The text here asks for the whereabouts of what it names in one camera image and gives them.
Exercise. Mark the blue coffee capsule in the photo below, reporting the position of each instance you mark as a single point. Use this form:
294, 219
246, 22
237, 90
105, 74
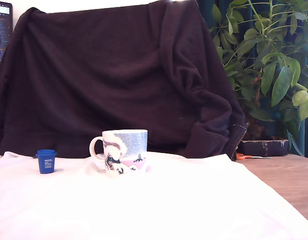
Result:
46, 163

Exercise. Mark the white mug with cartoon print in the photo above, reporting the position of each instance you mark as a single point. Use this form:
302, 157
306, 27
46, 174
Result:
123, 155

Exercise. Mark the dark draped jacket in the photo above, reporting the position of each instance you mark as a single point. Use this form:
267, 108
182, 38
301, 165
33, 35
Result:
106, 75

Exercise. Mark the white table cloth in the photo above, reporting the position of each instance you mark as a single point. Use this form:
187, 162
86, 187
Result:
143, 205

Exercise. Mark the dark rectangular planter box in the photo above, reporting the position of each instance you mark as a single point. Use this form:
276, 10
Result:
264, 148

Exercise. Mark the green leafy houseplant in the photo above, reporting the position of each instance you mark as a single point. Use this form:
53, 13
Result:
279, 80

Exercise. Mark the computer monitor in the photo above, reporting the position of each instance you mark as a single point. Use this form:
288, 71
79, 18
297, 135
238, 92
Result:
2, 30

